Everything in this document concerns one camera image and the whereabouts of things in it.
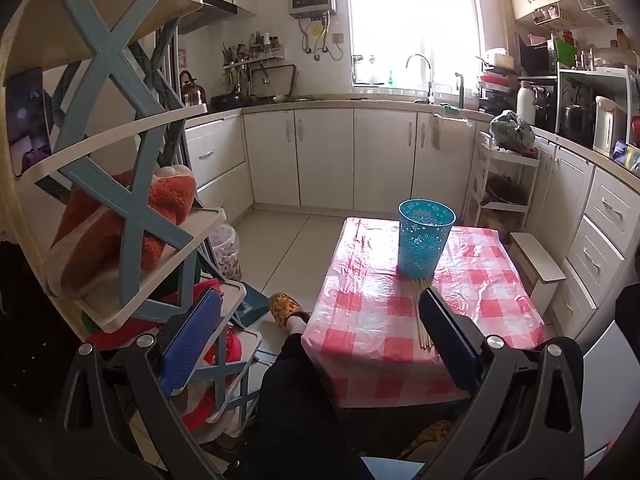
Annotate red checked plastic tablecloth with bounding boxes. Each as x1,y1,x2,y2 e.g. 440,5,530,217
300,217,546,408

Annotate white thermos bottle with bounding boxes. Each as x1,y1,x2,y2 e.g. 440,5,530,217
516,81,537,126

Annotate white base cabinets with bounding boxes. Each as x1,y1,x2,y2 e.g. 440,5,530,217
185,107,478,213

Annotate kitchen window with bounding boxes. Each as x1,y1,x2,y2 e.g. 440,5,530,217
347,0,483,86

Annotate blue book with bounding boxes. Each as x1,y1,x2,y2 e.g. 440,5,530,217
232,282,271,331

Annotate range hood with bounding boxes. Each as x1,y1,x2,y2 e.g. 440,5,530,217
177,0,238,36

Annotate white rolling cart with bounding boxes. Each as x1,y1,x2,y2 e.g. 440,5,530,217
465,132,541,241

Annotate orange plush slipper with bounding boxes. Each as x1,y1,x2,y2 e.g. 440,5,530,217
52,165,198,301

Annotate dish rack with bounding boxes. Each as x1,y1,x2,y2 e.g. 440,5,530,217
477,35,558,116

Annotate blue perforated plastic basket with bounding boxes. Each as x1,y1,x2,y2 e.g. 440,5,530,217
398,199,457,279

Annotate green plastic bag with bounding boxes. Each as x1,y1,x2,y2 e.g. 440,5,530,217
489,110,538,153

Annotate person's leg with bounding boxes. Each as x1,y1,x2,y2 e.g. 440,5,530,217
252,310,376,480

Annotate yellow patterned slipper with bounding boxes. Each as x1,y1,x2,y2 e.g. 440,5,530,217
397,420,453,461
269,292,313,333

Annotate chrome sink faucet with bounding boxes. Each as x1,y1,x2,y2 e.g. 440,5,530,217
405,53,435,103

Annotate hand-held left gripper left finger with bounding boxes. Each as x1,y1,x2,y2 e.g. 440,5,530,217
52,287,226,480

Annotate black wok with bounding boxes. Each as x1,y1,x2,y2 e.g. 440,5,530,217
210,92,246,111

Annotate clear floral plastic bin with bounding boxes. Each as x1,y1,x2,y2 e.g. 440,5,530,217
207,222,243,283

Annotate white step stool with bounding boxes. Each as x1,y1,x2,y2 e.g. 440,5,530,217
509,232,567,301

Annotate steel kettle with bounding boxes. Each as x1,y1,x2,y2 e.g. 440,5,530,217
179,71,207,107

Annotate wall utensil rack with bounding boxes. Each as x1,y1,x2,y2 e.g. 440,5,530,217
222,32,286,68

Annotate white electric water boiler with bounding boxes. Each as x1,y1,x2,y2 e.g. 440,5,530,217
592,96,628,157

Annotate white shelf rack blue braces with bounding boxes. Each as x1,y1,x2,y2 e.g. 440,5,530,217
0,0,263,441

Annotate white drawer cabinets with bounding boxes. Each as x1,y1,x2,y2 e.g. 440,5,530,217
525,132,640,343

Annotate hanging wire basket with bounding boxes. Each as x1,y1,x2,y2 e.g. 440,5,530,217
580,0,626,26

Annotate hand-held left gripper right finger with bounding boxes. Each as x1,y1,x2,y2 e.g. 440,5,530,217
419,287,586,480

